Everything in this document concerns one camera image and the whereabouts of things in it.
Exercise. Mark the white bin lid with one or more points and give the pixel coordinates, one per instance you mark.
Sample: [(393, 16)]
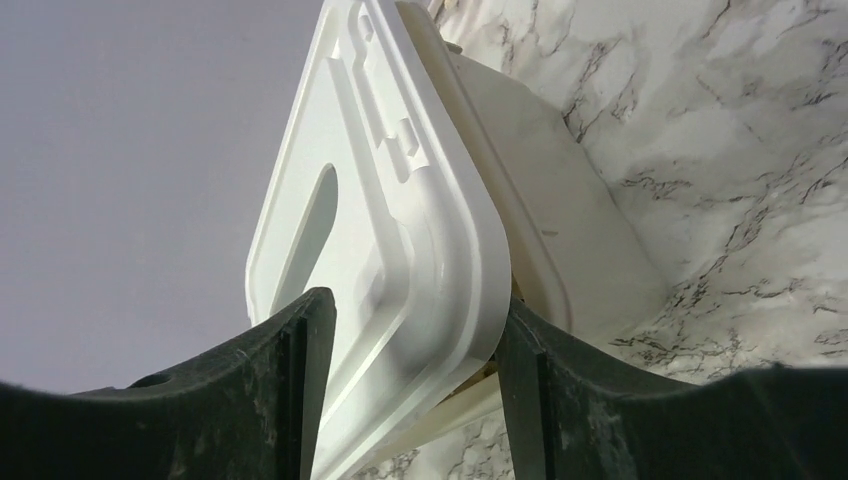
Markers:
[(375, 196)]

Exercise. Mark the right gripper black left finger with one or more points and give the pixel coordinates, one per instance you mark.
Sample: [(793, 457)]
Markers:
[(248, 408)]

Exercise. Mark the beige plastic bin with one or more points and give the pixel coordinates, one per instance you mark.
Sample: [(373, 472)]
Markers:
[(580, 274)]

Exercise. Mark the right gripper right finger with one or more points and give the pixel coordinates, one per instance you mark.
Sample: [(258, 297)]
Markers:
[(662, 424)]

